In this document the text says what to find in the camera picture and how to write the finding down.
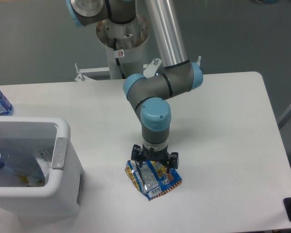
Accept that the white trash can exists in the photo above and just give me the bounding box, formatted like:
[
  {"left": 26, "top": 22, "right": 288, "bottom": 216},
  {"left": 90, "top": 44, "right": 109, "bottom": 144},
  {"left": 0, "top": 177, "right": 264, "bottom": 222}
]
[{"left": 0, "top": 116, "right": 84, "bottom": 216}]

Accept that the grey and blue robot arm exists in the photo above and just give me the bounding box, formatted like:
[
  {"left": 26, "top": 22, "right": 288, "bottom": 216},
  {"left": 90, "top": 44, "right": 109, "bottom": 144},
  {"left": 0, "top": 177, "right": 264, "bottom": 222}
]
[{"left": 66, "top": 0, "right": 203, "bottom": 170}]

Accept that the black cable on pedestal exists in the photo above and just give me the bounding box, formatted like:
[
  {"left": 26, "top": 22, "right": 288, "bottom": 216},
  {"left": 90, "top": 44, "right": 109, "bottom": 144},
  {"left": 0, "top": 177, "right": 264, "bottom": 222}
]
[{"left": 113, "top": 37, "right": 126, "bottom": 79}]

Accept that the blue snack wrapper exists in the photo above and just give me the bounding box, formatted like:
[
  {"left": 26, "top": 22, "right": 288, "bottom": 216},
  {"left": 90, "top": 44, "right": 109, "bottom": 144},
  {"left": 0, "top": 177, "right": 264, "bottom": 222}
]
[{"left": 125, "top": 160, "right": 182, "bottom": 200}]

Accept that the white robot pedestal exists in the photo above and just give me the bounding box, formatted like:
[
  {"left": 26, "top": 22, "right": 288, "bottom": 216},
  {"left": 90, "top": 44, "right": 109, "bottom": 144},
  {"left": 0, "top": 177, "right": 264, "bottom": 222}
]
[{"left": 96, "top": 14, "right": 150, "bottom": 80}]

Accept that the crushed clear plastic bottle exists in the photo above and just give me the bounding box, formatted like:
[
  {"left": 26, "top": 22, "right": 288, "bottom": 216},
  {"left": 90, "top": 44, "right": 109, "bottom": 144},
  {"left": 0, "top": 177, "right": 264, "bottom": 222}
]
[{"left": 0, "top": 148, "right": 46, "bottom": 180}]

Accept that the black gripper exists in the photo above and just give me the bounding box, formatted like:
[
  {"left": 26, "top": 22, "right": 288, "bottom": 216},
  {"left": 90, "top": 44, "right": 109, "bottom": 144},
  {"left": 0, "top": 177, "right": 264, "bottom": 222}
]
[{"left": 131, "top": 144, "right": 178, "bottom": 180}]

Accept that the white pedestal foot bracket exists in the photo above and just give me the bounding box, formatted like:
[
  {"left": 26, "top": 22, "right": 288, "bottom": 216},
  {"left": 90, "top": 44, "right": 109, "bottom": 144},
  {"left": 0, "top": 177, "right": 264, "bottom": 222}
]
[{"left": 75, "top": 63, "right": 111, "bottom": 82}]

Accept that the yellow white trash in bin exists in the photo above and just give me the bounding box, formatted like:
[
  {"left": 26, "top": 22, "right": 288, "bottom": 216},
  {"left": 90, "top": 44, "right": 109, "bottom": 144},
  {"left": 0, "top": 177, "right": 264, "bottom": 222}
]
[{"left": 17, "top": 175, "right": 45, "bottom": 187}]

